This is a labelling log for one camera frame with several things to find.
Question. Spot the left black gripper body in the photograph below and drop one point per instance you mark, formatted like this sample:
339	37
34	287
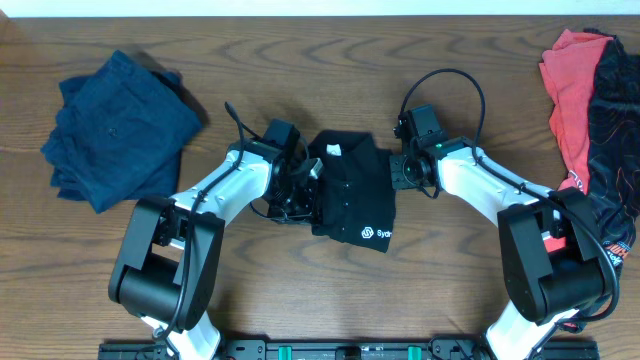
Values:
292	203

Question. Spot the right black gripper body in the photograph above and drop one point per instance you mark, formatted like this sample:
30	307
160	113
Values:
403	172

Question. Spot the black t-shirt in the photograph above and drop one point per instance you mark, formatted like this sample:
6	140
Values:
356	201

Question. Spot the red t-shirt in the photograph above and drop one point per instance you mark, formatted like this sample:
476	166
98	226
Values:
568	70

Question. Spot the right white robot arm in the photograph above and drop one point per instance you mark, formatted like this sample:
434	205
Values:
553	263

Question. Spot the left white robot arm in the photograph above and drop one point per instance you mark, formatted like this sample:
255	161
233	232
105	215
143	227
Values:
167	265

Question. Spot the folded navy blue garment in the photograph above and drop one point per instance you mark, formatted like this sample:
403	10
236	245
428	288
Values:
119	134

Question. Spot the black patterned orange-print garment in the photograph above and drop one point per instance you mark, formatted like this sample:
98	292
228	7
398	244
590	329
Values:
613	160

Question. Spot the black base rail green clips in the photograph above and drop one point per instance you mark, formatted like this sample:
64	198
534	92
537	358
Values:
345	350

